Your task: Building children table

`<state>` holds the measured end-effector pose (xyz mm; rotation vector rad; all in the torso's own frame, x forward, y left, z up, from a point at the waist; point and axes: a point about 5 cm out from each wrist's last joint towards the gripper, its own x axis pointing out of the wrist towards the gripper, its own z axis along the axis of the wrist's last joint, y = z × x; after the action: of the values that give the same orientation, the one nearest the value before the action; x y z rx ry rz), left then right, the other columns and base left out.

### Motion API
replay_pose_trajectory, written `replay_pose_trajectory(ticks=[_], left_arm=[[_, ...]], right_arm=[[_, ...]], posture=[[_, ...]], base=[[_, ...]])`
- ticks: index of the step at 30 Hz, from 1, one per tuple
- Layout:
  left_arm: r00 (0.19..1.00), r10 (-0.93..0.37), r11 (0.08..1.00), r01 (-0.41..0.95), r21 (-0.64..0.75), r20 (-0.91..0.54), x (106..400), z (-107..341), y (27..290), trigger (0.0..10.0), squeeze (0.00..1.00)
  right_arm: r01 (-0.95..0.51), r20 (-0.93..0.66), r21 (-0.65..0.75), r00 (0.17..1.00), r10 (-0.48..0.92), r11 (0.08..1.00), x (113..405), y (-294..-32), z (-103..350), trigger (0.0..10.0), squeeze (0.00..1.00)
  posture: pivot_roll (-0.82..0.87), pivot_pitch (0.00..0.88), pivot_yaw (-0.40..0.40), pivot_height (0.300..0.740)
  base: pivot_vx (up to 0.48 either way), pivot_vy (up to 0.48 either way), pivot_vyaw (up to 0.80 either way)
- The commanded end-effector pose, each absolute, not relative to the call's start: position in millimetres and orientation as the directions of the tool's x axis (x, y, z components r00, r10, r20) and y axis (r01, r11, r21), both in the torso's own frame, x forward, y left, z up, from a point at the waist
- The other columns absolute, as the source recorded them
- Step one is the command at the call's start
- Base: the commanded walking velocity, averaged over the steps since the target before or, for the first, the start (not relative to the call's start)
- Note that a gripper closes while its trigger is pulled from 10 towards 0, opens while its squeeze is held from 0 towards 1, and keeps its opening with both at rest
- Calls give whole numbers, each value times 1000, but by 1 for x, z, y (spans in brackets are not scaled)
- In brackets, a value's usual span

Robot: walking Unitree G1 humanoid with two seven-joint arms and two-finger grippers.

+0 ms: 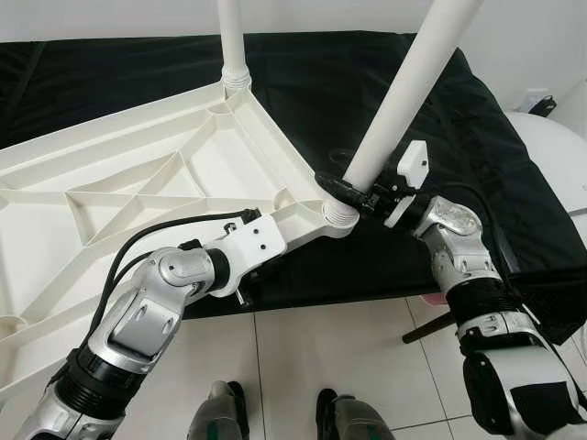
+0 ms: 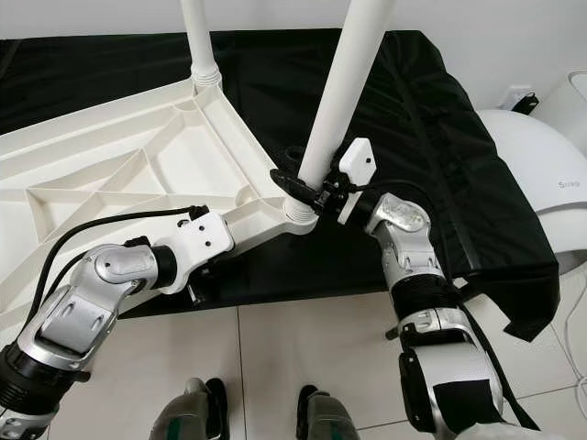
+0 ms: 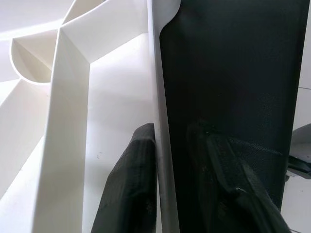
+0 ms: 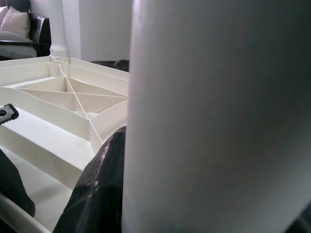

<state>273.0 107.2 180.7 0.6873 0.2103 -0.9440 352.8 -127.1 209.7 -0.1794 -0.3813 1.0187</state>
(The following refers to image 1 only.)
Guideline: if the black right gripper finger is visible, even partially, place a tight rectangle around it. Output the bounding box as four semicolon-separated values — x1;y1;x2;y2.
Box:
313;170;369;208

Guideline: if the white plastic table leg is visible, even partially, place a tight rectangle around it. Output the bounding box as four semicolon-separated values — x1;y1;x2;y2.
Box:
215;0;254;92
320;0;486;226

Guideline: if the white plastic table top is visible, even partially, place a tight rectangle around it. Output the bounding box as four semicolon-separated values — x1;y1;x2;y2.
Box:
0;78;361;402

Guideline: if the black tablecloth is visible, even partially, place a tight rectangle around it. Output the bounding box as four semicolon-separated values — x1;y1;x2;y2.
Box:
0;32;587;324

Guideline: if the grey robot right leg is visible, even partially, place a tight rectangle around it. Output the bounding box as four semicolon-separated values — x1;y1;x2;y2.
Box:
316;390;396;440

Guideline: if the white round appliance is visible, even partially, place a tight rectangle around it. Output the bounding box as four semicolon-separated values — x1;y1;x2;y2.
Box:
508;110;587;217

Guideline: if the white rounded plastic container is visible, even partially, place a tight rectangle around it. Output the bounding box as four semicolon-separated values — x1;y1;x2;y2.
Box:
554;79;587;139

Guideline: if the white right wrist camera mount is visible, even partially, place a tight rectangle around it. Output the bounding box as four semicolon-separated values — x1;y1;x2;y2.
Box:
382;138;431;229

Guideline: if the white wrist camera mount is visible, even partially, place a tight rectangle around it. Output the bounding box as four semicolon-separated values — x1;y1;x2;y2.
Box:
382;138;431;229
215;210;288;297

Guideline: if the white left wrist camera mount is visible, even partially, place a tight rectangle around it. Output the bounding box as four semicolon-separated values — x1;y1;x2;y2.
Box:
215;210;288;297

